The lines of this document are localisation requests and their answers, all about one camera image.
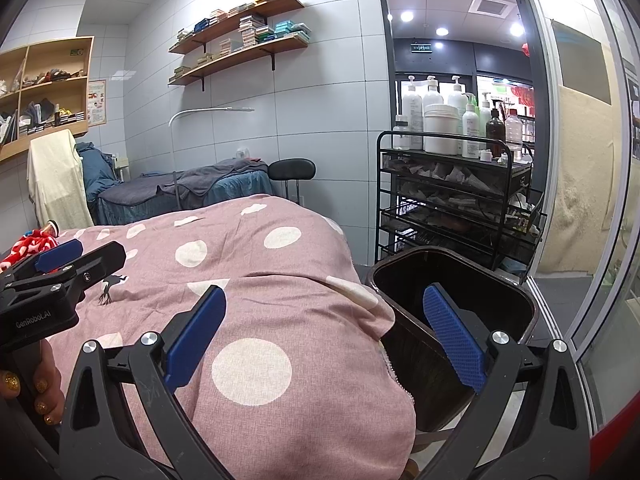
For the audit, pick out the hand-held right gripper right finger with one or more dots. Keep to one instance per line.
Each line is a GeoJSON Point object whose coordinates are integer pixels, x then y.
{"type": "Point", "coordinates": [455, 340]}

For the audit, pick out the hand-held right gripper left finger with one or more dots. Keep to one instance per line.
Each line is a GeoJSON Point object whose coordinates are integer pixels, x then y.
{"type": "Point", "coordinates": [197, 337]}

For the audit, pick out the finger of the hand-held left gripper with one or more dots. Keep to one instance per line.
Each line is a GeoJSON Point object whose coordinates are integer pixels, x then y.
{"type": "Point", "coordinates": [60, 254]}
{"type": "Point", "coordinates": [100, 262]}

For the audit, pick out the dark brown trash bin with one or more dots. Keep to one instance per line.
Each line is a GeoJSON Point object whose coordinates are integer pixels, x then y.
{"type": "Point", "coordinates": [400, 285]}

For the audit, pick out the person's left hand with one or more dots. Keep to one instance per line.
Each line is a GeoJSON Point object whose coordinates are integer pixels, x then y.
{"type": "Point", "coordinates": [45, 390]}

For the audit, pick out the red patterned cloth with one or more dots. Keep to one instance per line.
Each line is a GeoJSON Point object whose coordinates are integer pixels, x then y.
{"type": "Point", "coordinates": [30, 247]}

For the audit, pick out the cream towel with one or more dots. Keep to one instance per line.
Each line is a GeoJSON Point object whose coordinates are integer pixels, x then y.
{"type": "Point", "coordinates": [60, 180]}

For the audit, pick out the blue cloth pile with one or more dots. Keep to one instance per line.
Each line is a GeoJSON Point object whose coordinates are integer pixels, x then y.
{"type": "Point", "coordinates": [97, 165]}

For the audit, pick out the wooden cubby shelf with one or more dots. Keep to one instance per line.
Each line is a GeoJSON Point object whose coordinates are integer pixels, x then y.
{"type": "Point", "coordinates": [15, 149]}

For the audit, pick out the pink polka dot blanket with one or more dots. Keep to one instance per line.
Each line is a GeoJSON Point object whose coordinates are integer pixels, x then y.
{"type": "Point", "coordinates": [300, 285]}

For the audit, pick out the massage bed with grey blanket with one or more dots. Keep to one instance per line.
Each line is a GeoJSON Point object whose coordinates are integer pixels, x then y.
{"type": "Point", "coordinates": [200, 185]}

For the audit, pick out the glass sliding door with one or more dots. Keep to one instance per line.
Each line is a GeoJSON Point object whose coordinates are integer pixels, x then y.
{"type": "Point", "coordinates": [549, 185]}

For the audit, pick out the black stool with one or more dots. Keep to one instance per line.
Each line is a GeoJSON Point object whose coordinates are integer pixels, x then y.
{"type": "Point", "coordinates": [292, 169]}

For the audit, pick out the white arc floor lamp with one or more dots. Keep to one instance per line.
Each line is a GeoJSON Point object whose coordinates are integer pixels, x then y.
{"type": "Point", "coordinates": [225, 109]}

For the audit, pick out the brown glass bottle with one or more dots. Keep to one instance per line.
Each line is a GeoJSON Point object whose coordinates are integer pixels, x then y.
{"type": "Point", "coordinates": [496, 135]}

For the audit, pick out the large white jar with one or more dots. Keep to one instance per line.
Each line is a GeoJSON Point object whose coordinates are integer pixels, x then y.
{"type": "Point", "coordinates": [440, 130]}

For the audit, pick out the clear plastic bottle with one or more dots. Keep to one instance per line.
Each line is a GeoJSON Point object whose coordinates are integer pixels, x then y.
{"type": "Point", "coordinates": [513, 127]}

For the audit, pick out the row of white pump bottles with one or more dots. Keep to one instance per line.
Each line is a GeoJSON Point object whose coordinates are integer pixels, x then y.
{"type": "Point", "coordinates": [412, 105]}

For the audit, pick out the green exit sign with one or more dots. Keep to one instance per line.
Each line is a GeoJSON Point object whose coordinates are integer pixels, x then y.
{"type": "Point", "coordinates": [421, 48]}

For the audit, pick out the round ceiling light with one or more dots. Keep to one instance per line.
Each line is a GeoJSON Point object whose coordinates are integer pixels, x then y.
{"type": "Point", "coordinates": [407, 16]}
{"type": "Point", "coordinates": [516, 29]}
{"type": "Point", "coordinates": [441, 31]}

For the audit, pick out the ceiling vent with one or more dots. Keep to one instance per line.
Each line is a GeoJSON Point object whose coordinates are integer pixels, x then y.
{"type": "Point", "coordinates": [492, 6]}

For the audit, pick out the wall poster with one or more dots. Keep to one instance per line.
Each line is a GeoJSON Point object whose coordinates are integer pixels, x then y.
{"type": "Point", "coordinates": [97, 105]}

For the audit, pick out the wall shelves with boxes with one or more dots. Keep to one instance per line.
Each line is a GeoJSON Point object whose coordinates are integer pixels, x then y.
{"type": "Point", "coordinates": [250, 30]}

